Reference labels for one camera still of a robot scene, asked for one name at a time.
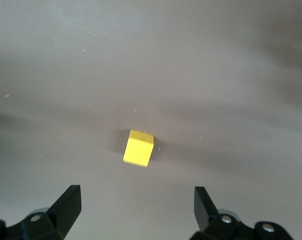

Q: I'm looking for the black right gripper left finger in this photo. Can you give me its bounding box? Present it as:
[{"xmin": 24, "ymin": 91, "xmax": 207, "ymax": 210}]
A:
[{"xmin": 0, "ymin": 184, "xmax": 82, "ymax": 240}]

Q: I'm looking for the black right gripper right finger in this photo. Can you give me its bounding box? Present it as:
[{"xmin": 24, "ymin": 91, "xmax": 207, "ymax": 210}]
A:
[{"xmin": 188, "ymin": 186, "xmax": 295, "ymax": 240}]

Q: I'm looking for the yellow wooden block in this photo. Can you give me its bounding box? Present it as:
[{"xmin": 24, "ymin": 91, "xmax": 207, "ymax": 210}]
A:
[{"xmin": 122, "ymin": 128, "xmax": 155, "ymax": 168}]

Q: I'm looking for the brown paper table cover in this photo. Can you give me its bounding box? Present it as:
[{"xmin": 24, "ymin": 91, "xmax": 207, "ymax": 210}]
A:
[{"xmin": 0, "ymin": 0, "xmax": 302, "ymax": 240}]

